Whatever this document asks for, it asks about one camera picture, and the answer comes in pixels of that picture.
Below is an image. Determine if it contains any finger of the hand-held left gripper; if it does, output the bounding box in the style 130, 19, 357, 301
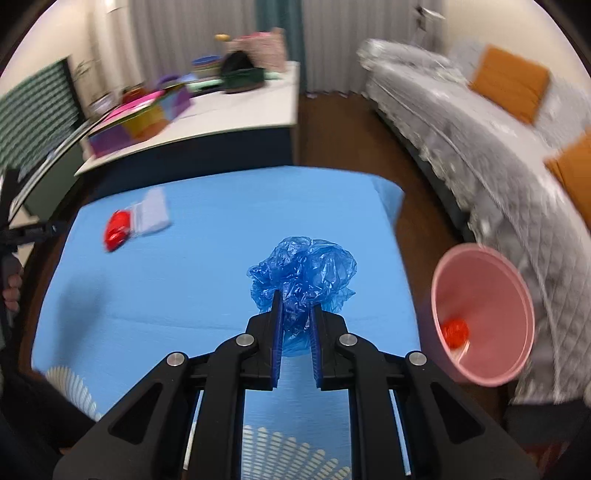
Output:
13, 220, 69, 244

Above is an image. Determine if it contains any large red plastic bag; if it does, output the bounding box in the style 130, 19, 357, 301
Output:
102, 210, 134, 253

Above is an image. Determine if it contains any green checked cloth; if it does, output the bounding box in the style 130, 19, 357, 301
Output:
0, 58, 81, 176

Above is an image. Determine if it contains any teal curtain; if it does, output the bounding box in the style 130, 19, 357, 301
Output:
255, 0, 303, 63

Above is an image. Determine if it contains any grey quilted sofa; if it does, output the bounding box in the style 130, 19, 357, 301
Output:
358, 38, 591, 407

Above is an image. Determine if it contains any colourful rectangular box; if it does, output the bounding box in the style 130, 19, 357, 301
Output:
88, 85, 192, 158

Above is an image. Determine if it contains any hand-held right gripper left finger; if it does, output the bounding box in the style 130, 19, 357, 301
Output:
53, 290, 283, 480

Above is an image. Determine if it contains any pink plastic bucket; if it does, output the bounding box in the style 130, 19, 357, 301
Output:
430, 244, 536, 387

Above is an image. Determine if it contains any black television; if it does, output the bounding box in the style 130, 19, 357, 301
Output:
0, 55, 88, 185

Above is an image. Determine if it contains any purple foam net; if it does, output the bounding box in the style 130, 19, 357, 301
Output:
131, 188, 174, 238

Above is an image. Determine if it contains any blue tablecloth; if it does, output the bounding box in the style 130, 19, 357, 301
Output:
30, 165, 423, 480

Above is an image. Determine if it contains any green round hat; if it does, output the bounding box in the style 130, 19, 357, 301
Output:
219, 68, 267, 95

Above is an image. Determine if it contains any white-topped coffee table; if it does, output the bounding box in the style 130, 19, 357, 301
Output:
74, 60, 302, 204

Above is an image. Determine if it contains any blue plastic bag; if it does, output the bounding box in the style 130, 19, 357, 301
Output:
249, 236, 358, 358

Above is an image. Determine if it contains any person's left hand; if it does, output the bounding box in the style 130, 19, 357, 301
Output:
1, 272, 23, 315

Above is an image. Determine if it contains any small red plastic bag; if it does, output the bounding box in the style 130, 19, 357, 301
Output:
440, 318, 471, 349

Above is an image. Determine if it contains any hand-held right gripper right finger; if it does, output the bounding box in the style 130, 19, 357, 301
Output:
309, 305, 542, 480

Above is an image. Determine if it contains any grey curtain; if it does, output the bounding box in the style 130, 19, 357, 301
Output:
129, 0, 259, 88
301, 0, 444, 95

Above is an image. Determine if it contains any orange cushion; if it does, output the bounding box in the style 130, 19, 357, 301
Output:
468, 46, 551, 125
545, 131, 591, 222

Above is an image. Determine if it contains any pink paper sheet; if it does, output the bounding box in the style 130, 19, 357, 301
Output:
108, 90, 167, 121

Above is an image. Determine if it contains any stack of coloured bowls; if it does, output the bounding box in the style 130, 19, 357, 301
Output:
191, 55, 222, 79

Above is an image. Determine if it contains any black hat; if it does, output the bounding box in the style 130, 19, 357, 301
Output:
221, 50, 257, 75

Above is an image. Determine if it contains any person's dark clothing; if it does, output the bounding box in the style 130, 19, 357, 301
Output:
0, 364, 102, 462

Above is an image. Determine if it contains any pink patterned bag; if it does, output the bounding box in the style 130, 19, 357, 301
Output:
226, 28, 287, 70

